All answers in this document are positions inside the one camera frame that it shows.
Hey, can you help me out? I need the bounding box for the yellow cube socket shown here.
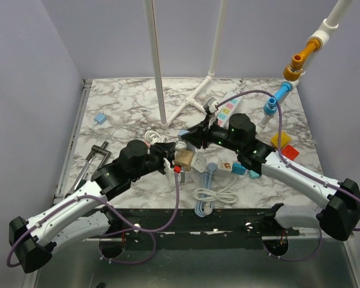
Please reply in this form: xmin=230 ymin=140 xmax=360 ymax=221
xmin=271 ymin=131 xmax=292 ymax=149

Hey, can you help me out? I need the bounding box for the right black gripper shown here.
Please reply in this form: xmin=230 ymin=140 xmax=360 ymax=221
xmin=183 ymin=113 xmax=242 ymax=152

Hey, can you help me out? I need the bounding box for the blue plug adapter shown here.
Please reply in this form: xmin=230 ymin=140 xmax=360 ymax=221
xmin=232 ymin=163 xmax=247 ymax=176

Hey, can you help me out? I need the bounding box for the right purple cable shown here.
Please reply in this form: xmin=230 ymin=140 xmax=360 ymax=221
xmin=214 ymin=89 xmax=360 ymax=232

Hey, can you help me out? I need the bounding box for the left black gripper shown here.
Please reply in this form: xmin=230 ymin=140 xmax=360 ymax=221
xmin=130 ymin=143 xmax=176 ymax=181

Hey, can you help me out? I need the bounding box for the white multicolour power strip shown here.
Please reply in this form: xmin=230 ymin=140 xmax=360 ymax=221
xmin=217 ymin=97 xmax=242 ymax=129

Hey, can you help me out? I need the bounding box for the teal plug adapter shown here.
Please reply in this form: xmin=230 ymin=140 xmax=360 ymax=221
xmin=248 ymin=170 xmax=261 ymax=179

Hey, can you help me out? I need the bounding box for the white cartoon cube adapter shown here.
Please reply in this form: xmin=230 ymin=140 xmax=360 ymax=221
xmin=216 ymin=159 xmax=233 ymax=176

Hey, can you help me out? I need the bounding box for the black metal base rail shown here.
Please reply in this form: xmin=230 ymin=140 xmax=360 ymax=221
xmin=98 ymin=204 xmax=300 ymax=257

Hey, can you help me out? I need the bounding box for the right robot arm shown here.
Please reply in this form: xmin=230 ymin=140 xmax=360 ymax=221
xmin=181 ymin=113 xmax=360 ymax=241

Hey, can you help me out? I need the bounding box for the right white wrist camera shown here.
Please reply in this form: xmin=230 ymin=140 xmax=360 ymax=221
xmin=203 ymin=98 xmax=218 ymax=115

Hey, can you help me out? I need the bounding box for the light blue charger plug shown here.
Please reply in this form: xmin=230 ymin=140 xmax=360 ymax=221
xmin=94 ymin=113 xmax=107 ymax=125

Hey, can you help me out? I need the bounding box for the mint green thin cable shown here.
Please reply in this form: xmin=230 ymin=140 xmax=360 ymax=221
xmin=82 ymin=122 xmax=118 ymax=140

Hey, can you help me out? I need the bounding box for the white round plug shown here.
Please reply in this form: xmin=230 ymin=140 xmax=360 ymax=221
xmin=194 ymin=175 xmax=238 ymax=204

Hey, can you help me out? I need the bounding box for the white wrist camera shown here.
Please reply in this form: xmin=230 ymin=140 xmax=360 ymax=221
xmin=164 ymin=158 xmax=185 ymax=185
xmin=203 ymin=98 xmax=218 ymax=115

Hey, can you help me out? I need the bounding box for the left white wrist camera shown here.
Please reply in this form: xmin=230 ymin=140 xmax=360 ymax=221
xmin=164 ymin=158 xmax=185 ymax=185

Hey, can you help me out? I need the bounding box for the white PVC pipe frame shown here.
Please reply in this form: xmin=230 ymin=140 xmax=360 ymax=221
xmin=143 ymin=1 xmax=353 ymax=129

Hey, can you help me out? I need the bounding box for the wooden cube socket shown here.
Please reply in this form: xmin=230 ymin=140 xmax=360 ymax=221
xmin=173 ymin=149 xmax=195 ymax=172

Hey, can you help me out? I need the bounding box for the silver wrench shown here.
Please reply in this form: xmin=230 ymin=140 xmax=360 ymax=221
xmin=64 ymin=157 xmax=93 ymax=198

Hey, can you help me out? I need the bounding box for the white coiled cable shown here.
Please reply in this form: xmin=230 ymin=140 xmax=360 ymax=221
xmin=143 ymin=130 xmax=169 ymax=148

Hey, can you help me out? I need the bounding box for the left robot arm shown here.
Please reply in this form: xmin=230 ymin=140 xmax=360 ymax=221
xmin=7 ymin=140 xmax=176 ymax=274

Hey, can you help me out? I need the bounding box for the red cube socket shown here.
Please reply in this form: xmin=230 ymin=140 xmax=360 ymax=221
xmin=281 ymin=145 xmax=299 ymax=161

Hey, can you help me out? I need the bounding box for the blue pipe fitting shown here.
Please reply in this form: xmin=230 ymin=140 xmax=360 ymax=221
xmin=263 ymin=82 xmax=293 ymax=116

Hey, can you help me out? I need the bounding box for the orange pipe fitting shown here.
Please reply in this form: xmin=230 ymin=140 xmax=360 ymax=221
xmin=283 ymin=38 xmax=321 ymax=81

